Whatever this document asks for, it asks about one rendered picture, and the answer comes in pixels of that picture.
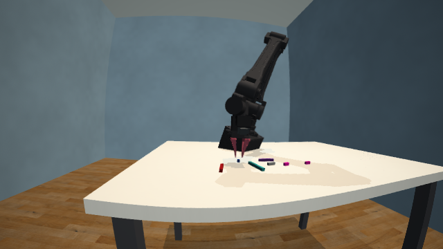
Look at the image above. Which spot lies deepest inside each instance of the turquoise rod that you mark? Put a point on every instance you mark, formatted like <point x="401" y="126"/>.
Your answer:
<point x="256" y="166"/>

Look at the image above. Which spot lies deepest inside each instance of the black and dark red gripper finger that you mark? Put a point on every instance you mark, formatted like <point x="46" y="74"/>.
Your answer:
<point x="234" y="143"/>
<point x="245" y="142"/>

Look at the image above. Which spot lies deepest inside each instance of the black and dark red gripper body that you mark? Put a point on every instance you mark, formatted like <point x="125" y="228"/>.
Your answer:
<point x="234" y="134"/>

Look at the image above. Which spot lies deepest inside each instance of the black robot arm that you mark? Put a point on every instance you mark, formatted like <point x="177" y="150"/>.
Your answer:
<point x="261" y="71"/>

